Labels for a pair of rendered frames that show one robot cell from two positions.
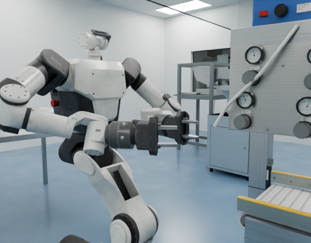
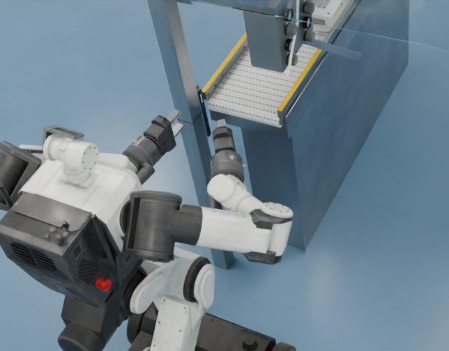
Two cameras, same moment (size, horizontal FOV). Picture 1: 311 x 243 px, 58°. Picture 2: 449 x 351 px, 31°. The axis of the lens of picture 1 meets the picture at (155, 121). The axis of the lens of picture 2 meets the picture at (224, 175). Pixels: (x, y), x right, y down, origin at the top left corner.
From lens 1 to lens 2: 2.37 m
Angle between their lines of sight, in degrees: 86
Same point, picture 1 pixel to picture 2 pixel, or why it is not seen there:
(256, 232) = (290, 118)
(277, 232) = (296, 104)
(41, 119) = not seen: hidden behind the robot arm
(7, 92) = (286, 210)
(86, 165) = (155, 285)
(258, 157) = (192, 92)
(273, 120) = (297, 43)
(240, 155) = not seen: outside the picture
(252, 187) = (195, 120)
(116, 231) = (206, 282)
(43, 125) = not seen: hidden behind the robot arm
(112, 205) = (178, 281)
